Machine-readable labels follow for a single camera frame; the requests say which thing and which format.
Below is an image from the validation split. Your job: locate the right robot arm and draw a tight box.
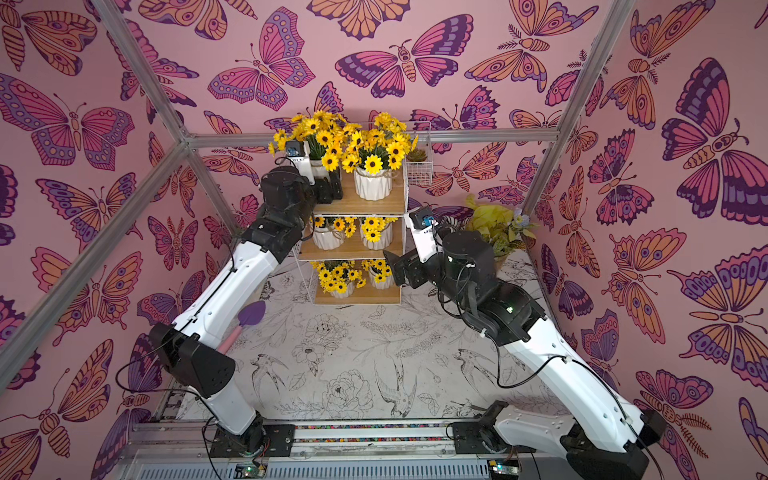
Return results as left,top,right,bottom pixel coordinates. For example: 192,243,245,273
384,229,666,479

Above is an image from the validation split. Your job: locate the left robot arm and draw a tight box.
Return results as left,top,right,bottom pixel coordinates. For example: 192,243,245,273
149,165,343,437

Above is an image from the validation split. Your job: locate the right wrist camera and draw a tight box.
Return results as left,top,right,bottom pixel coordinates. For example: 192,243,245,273
406,206,440,263

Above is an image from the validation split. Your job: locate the small succulent in wire basket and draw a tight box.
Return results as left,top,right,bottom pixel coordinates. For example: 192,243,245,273
406,148,428,163

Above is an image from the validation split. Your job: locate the sunflower pot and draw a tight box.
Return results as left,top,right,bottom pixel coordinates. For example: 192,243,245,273
358,216,398,250
268,110,365,177
362,259,395,290
312,215,356,251
341,112,419,201
311,260,366,299

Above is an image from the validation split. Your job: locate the purple pink garden trowel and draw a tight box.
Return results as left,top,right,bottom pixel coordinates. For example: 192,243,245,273
218,300,266,354

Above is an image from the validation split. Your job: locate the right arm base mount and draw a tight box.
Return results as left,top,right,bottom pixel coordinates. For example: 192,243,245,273
445,400,535,455

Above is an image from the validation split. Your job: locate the green striped leafy potted plant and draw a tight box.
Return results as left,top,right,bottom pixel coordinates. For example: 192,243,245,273
464,194,537,271

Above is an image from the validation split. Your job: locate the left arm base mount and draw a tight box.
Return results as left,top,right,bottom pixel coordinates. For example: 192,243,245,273
209,424,296,458

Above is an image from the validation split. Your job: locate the white wire wooden shelf rack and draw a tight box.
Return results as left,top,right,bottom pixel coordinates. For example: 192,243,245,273
298,147,434,306

